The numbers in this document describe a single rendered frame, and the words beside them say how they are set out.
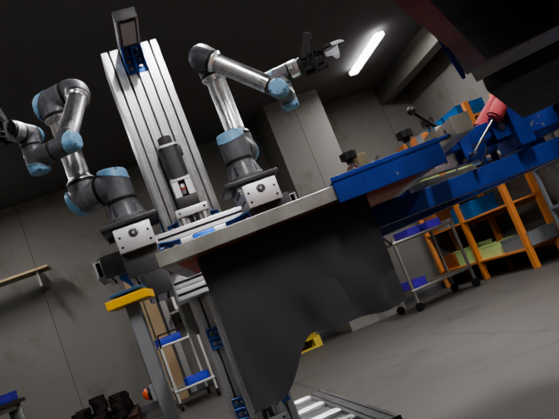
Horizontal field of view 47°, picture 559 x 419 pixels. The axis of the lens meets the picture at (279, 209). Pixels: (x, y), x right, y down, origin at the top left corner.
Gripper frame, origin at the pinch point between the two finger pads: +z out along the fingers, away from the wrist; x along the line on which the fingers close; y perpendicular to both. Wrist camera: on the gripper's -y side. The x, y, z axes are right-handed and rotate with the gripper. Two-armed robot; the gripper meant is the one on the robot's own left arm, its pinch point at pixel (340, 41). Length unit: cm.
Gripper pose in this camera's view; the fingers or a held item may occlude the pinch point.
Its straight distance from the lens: 276.7
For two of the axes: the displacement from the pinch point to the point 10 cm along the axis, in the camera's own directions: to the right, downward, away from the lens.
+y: 3.9, 9.2, 0.0
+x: -1.8, 0.8, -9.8
